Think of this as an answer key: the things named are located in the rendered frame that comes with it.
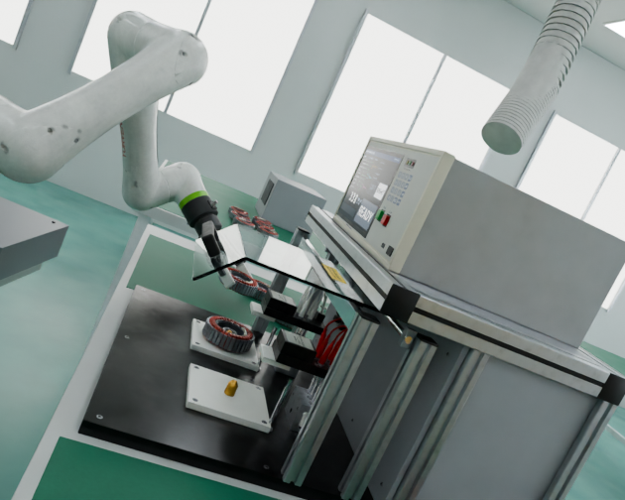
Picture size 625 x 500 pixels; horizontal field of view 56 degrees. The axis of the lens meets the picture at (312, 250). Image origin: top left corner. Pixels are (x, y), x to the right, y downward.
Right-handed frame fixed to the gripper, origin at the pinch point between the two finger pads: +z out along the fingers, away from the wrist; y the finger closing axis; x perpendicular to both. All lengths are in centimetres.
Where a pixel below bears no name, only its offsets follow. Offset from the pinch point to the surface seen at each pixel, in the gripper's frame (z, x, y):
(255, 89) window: -230, 48, 341
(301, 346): 30, -29, -53
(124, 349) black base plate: 14, -1, -60
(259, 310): 17.0, -16.4, -33.6
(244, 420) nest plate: 36, -16, -59
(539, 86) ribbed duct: -16, -106, 84
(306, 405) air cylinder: 39, -23, -50
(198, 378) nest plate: 26, -10, -56
